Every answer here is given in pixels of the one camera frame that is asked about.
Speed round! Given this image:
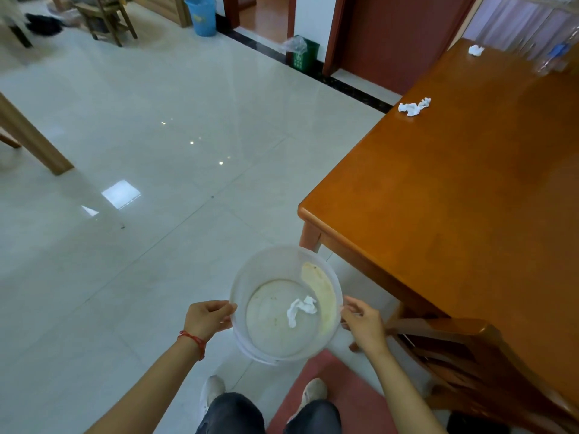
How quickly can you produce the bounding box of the brown wooden chair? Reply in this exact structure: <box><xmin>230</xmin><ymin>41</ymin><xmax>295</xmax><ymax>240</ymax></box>
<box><xmin>348</xmin><ymin>302</ymin><xmax>579</xmax><ymax>434</ymax></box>

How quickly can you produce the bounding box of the pink floor mat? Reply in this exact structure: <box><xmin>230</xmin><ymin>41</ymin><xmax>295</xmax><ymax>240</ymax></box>
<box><xmin>266</xmin><ymin>349</ymin><xmax>400</xmax><ymax>434</ymax></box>

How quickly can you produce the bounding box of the person's white shoe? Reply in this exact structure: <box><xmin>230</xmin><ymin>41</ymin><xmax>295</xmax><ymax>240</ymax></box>
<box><xmin>288</xmin><ymin>378</ymin><xmax>328</xmax><ymax>423</ymax></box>
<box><xmin>199</xmin><ymin>374</ymin><xmax>226</xmax><ymax>417</ymax></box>

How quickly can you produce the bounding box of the person's left hand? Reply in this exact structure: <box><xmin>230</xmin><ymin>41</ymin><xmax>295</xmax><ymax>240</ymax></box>
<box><xmin>183</xmin><ymin>300</ymin><xmax>238</xmax><ymax>344</ymax></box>

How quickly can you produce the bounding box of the brown wooden table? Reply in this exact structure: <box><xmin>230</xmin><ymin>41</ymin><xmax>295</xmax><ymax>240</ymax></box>
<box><xmin>297</xmin><ymin>38</ymin><xmax>579</xmax><ymax>405</ymax></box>

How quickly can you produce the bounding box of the person's left jeans leg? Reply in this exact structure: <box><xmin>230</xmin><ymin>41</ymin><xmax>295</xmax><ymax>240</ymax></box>
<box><xmin>195</xmin><ymin>392</ymin><xmax>267</xmax><ymax>434</ymax></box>

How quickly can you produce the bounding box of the person's right white shoe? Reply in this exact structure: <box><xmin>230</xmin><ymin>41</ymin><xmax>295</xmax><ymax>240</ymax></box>
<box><xmin>288</xmin><ymin>378</ymin><xmax>328</xmax><ymax>423</ymax></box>

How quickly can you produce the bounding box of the clear plastic bucket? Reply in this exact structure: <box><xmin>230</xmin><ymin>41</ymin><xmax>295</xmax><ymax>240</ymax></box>
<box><xmin>229</xmin><ymin>244</ymin><xmax>344</xmax><ymax>366</ymax></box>

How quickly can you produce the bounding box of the person's jeans leg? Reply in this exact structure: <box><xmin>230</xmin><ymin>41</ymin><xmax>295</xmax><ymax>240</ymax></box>
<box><xmin>283</xmin><ymin>398</ymin><xmax>343</xmax><ymax>434</ymax></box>
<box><xmin>195</xmin><ymin>392</ymin><xmax>267</xmax><ymax>434</ymax></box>

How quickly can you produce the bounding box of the black cloth bundle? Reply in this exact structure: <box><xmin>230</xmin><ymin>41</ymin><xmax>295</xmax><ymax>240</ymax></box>
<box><xmin>24</xmin><ymin>12</ymin><xmax>65</xmax><ymax>37</ymax></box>

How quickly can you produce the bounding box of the person's left forearm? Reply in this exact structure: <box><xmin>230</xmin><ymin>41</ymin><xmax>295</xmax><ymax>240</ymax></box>
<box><xmin>85</xmin><ymin>333</ymin><xmax>207</xmax><ymax>434</ymax></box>

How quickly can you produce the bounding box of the light wooden furniture leg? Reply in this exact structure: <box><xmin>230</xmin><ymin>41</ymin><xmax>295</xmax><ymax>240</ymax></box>
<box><xmin>0</xmin><ymin>92</ymin><xmax>75</xmax><ymax>177</ymax></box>

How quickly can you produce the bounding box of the red-brown wooden door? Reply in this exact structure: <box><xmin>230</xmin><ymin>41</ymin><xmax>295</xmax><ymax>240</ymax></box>
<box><xmin>322</xmin><ymin>0</ymin><xmax>479</xmax><ymax>96</ymax></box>

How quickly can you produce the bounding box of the small light wooden chair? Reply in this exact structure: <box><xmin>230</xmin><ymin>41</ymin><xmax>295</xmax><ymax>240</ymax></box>
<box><xmin>74</xmin><ymin>0</ymin><xmax>139</xmax><ymax>48</ymax></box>

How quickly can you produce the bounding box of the person's right forearm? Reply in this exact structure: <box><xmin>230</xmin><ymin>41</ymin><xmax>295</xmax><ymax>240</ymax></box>
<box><xmin>362</xmin><ymin>346</ymin><xmax>448</xmax><ymax>434</ymax></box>

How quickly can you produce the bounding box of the person's left white shoe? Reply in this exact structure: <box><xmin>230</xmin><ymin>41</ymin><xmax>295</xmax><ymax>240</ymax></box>
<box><xmin>199</xmin><ymin>374</ymin><xmax>226</xmax><ymax>417</ymax></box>

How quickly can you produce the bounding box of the person's right jeans leg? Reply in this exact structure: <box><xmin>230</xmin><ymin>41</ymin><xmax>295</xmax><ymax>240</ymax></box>
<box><xmin>283</xmin><ymin>398</ymin><xmax>343</xmax><ymax>434</ymax></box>

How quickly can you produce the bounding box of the pale sheer curtain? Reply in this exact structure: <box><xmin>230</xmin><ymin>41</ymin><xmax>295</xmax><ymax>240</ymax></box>
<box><xmin>462</xmin><ymin>0</ymin><xmax>579</xmax><ymax>61</ymax></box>

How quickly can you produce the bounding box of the red string bracelet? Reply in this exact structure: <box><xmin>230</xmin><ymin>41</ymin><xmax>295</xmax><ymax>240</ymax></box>
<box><xmin>177</xmin><ymin>330</ymin><xmax>208</xmax><ymax>361</ymax></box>

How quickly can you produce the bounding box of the blue plastic bucket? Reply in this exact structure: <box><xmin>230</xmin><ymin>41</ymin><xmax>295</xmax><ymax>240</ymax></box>
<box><xmin>184</xmin><ymin>0</ymin><xmax>218</xmax><ymax>38</ymax></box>

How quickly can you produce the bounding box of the clear plastic bottle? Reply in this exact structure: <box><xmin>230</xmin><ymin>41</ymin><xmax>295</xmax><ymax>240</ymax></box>
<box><xmin>533</xmin><ymin>39</ymin><xmax>571</xmax><ymax>76</ymax></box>

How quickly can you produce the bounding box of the person's right hand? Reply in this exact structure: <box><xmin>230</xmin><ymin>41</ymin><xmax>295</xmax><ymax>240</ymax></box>
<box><xmin>340</xmin><ymin>295</ymin><xmax>390</xmax><ymax>358</ymax></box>

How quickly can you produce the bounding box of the green bin with plastic bag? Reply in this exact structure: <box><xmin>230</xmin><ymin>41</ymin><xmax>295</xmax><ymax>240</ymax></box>
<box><xmin>280</xmin><ymin>35</ymin><xmax>320</xmax><ymax>73</ymax></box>

